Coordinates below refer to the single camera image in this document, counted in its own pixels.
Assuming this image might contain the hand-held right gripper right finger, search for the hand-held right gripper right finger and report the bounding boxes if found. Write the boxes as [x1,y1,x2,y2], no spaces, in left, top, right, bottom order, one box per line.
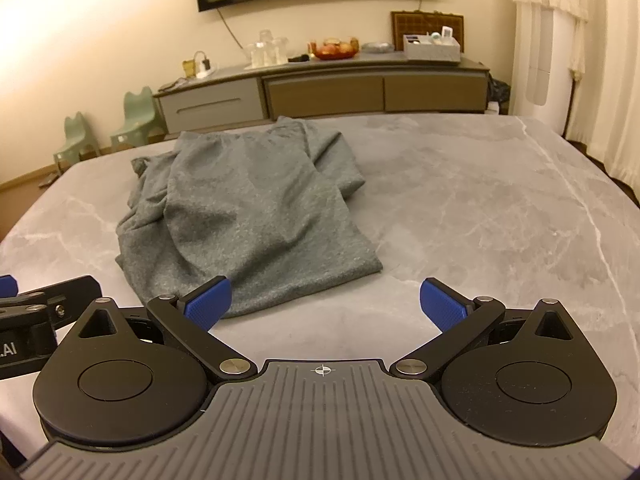
[390,277,576,381]

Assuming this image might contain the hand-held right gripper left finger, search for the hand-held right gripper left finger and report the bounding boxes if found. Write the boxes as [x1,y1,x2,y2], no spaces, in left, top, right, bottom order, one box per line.
[74,276,257,382]

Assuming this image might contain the grey pants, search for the grey pants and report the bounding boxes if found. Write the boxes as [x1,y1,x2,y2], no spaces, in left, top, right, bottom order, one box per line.
[115,115,385,320]

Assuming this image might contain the green plastic child chair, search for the green plastic child chair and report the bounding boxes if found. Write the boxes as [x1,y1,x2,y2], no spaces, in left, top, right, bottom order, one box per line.
[53,112,102,172]
[110,86,164,150]

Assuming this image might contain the black bag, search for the black bag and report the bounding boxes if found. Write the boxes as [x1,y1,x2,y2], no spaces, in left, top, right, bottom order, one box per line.
[486,77,511,113]

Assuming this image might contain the long low tv cabinet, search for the long low tv cabinet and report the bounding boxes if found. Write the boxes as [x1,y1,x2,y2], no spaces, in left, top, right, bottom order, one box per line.
[152,52,491,136]

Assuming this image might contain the grey storage box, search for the grey storage box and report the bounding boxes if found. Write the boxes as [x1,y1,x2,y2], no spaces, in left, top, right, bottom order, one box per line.
[403,34,462,64]

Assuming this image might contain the white standing air conditioner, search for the white standing air conditioner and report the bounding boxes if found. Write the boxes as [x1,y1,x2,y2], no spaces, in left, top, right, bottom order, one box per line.
[515,2,572,136]

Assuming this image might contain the red fruit bowl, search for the red fruit bowl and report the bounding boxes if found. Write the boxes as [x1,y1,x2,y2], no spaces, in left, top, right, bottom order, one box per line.
[312,37,360,60]

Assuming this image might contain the wooden board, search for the wooden board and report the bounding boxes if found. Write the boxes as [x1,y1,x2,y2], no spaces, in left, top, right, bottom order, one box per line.
[390,10,465,54]

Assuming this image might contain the cream curtain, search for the cream curtain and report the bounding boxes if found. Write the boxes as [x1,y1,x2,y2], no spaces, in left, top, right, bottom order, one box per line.
[512,0,640,187]

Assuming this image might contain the thin wall cable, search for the thin wall cable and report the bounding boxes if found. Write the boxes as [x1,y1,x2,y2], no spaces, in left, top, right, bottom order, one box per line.
[216,7,252,52]

